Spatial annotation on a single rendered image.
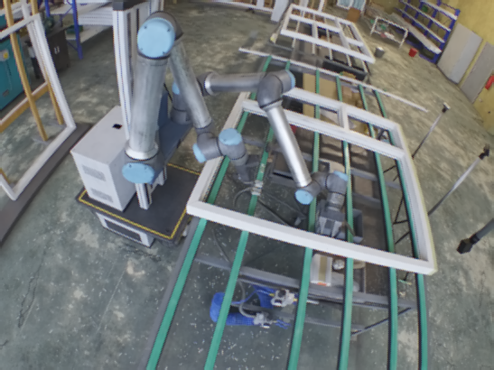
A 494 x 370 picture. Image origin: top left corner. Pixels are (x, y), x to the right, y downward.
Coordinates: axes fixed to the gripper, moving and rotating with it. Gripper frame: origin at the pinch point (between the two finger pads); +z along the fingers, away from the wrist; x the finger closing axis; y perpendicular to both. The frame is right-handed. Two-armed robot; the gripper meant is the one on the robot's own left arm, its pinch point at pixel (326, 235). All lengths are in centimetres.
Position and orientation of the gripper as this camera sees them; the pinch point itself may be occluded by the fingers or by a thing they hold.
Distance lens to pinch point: 145.8
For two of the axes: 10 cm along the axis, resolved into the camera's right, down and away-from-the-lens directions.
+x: 9.6, 2.7, -0.2
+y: 0.1, -1.1, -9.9
